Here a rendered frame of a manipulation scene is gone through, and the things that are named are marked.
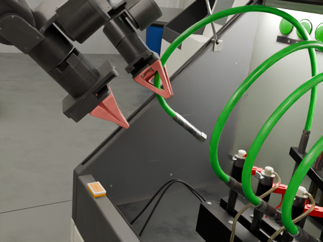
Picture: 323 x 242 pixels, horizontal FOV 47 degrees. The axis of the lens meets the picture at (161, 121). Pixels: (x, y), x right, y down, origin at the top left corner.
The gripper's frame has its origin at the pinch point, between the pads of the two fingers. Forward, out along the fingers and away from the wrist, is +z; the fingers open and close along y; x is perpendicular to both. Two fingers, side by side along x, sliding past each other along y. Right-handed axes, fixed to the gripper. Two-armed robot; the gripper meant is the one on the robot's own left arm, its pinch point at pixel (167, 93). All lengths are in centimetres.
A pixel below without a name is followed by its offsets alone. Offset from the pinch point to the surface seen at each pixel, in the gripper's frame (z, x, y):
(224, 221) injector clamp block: 29.6, 7.3, 0.1
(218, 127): 11.3, -5.9, -17.3
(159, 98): -0.2, 2.0, 0.3
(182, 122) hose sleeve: 6.9, 1.7, 3.1
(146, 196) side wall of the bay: 17.8, 28.5, 27.9
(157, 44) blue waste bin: -137, 45, 594
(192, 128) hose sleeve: 9.5, 1.0, 4.4
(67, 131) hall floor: -56, 138, 255
